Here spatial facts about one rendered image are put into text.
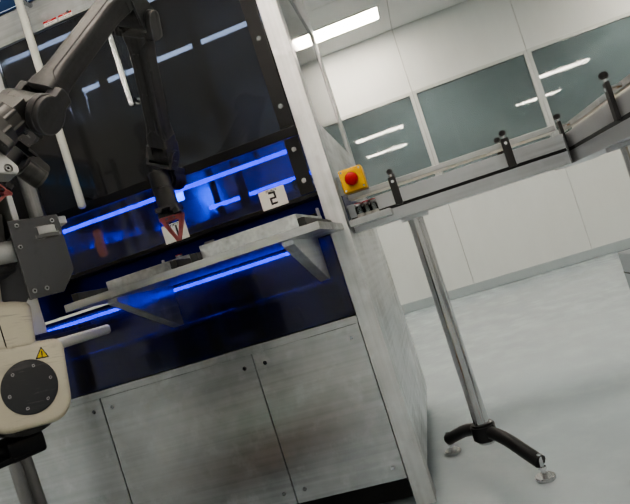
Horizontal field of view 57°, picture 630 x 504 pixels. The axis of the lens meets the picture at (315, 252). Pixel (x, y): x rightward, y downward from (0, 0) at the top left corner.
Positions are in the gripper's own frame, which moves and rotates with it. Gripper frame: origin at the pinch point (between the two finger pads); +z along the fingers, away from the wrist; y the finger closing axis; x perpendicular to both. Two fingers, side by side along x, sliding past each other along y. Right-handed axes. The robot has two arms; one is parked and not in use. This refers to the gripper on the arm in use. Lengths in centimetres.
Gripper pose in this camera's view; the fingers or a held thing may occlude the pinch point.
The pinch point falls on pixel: (178, 237)
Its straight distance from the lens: 168.7
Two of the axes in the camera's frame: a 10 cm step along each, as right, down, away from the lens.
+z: 3.0, 9.5, 0.1
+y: -0.6, 0.1, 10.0
